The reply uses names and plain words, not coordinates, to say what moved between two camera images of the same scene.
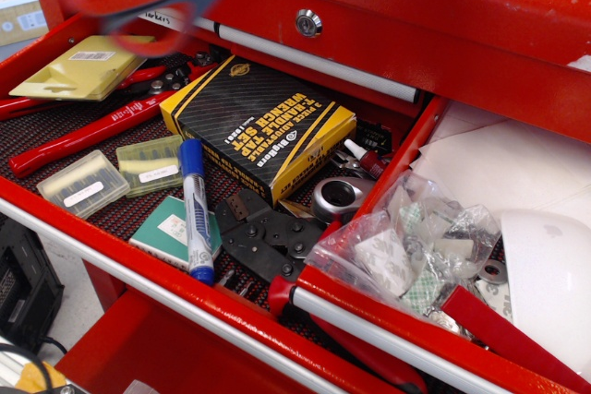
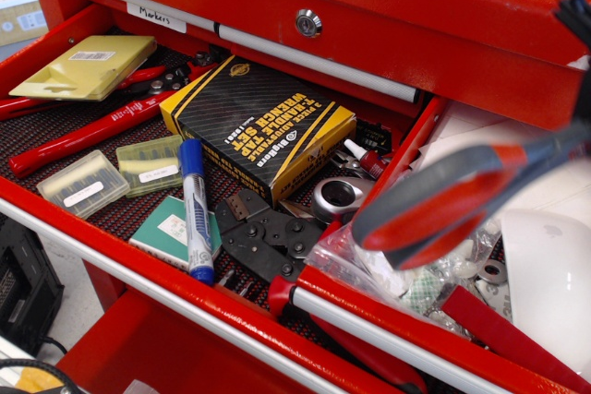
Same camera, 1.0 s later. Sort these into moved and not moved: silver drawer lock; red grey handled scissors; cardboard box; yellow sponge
Moved: red grey handled scissors
Not moved: yellow sponge; silver drawer lock; cardboard box
